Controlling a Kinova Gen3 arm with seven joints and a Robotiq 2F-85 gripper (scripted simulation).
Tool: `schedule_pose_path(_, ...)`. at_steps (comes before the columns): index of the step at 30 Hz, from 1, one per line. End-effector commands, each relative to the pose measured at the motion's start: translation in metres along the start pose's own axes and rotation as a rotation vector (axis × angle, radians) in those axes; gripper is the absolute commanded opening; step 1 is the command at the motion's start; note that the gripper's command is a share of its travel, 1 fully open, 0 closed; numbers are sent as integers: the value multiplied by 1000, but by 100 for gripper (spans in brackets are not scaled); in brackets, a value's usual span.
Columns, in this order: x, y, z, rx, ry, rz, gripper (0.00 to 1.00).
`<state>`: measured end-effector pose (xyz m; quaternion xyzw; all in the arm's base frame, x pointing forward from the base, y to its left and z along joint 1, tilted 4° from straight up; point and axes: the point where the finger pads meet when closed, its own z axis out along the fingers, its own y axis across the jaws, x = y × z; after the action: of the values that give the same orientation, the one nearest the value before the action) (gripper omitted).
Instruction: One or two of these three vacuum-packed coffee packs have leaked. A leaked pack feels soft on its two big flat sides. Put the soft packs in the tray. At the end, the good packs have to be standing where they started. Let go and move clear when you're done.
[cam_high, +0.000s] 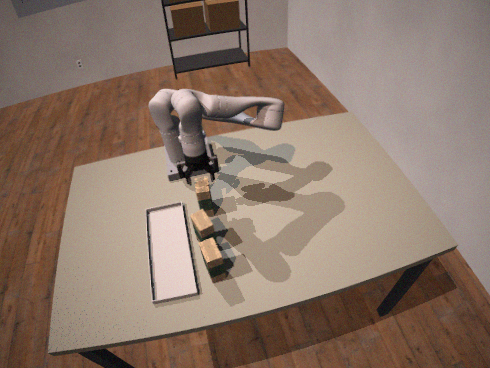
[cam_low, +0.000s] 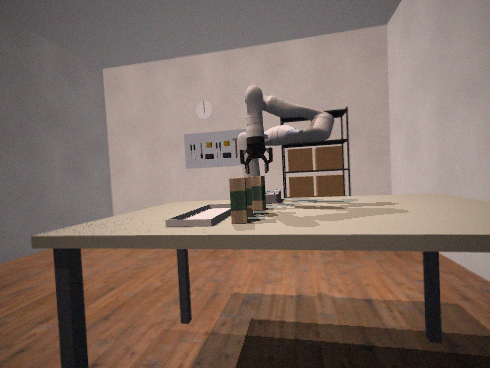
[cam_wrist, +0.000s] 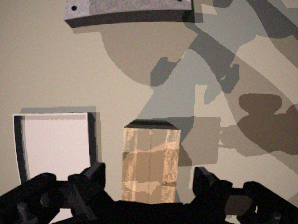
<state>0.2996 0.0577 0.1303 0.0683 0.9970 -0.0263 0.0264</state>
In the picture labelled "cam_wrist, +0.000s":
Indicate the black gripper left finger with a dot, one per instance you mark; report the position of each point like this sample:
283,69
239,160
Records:
24,205

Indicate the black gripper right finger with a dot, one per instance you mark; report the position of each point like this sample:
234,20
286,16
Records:
208,201

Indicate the white tray with black rim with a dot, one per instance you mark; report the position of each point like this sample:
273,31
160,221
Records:
57,144

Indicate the tan rectangular box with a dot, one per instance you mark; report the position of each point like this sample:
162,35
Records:
150,161

